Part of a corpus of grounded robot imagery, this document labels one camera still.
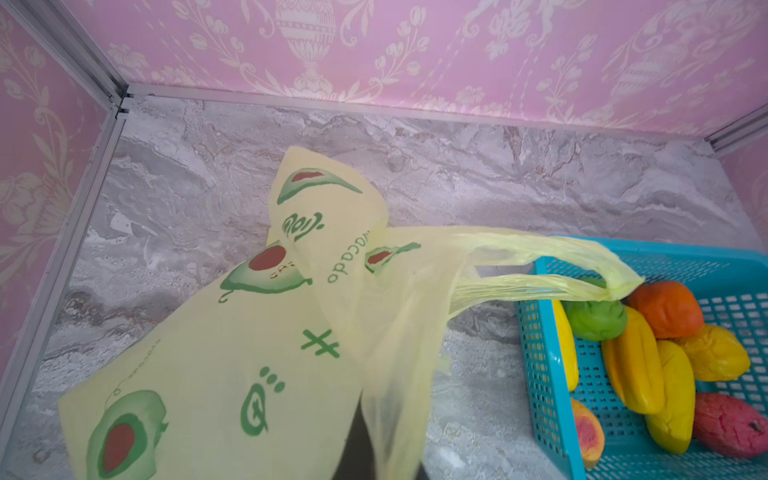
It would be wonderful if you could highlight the aluminium frame post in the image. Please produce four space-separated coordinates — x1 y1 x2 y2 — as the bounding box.
705 104 768 156
1 1 126 448

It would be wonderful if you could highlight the yellow toy fruit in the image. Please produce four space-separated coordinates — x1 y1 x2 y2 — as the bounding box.
571 399 605 470

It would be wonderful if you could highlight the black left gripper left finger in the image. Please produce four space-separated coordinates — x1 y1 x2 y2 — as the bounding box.
332 404 377 480

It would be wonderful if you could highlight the yellow-green plastic bag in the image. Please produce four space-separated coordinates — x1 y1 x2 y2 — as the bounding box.
58 147 641 479

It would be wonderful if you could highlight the orange toy fruit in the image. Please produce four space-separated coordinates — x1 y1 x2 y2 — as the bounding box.
628 281 705 339

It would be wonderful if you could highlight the yellow toy lemon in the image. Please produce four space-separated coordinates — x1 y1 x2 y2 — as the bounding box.
674 324 751 382

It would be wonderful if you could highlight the yellow toy corn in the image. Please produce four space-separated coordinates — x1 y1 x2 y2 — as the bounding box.
552 300 580 392

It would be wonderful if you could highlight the yellow toy banana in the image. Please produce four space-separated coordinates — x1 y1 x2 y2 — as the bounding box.
645 340 696 455

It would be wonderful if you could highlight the pink toy fruit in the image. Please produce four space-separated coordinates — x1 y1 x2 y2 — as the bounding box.
693 393 767 458

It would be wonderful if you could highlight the green toy fruit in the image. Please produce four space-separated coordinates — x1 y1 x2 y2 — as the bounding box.
562 301 628 342

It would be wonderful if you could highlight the aluminium frame post left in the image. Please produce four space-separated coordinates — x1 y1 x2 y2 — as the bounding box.
1 1 126 448

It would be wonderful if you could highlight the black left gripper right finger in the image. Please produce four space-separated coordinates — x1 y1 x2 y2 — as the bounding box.
415 463 429 480

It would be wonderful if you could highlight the orange yellow toy mango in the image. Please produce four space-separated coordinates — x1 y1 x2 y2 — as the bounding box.
601 307 665 415

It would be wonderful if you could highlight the teal plastic basket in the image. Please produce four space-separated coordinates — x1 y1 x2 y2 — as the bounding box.
518 240 767 479

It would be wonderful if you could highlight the aluminium frame post right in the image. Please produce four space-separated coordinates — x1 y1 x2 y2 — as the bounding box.
705 104 768 156

